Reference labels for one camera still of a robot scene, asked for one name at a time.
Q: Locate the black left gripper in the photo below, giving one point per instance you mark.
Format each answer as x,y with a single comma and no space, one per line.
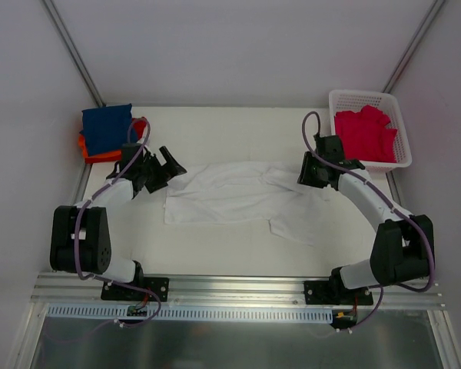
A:
158,174

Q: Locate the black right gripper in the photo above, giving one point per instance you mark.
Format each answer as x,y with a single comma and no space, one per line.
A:
309,171

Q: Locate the white t shirt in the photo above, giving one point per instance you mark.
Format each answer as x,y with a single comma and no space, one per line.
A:
242,191

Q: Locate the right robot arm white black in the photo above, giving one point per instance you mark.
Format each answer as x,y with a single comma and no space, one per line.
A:
402,253

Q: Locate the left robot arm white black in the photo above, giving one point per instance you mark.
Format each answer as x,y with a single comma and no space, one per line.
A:
80,238

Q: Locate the folded orange t shirt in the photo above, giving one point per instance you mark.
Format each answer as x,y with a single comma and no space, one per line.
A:
109,156

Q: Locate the folded red t shirt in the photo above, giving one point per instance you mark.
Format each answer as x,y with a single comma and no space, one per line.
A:
139,126

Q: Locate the crumpled pink t shirt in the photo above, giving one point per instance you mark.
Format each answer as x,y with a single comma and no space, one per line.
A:
365,134

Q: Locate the folded blue t shirt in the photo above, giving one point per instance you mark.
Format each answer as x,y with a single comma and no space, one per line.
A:
107,128

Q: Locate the white plastic basket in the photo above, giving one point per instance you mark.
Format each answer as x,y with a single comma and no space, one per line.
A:
354,100

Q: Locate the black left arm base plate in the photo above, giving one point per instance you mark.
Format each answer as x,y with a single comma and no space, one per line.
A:
147,287

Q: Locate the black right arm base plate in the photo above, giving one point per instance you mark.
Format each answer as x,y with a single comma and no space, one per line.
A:
324,293

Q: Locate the right aluminium frame post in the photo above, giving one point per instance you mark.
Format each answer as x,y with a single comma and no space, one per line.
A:
414,43

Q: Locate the aluminium frame post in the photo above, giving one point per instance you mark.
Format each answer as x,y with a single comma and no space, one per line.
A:
68,42
414,43

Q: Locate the aluminium mounting rail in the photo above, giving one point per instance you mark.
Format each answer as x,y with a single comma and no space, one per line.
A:
225,291

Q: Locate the white slotted cable duct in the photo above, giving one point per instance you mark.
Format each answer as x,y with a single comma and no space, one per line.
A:
191,313

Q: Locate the left aluminium frame post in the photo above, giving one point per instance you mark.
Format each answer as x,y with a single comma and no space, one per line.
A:
68,42

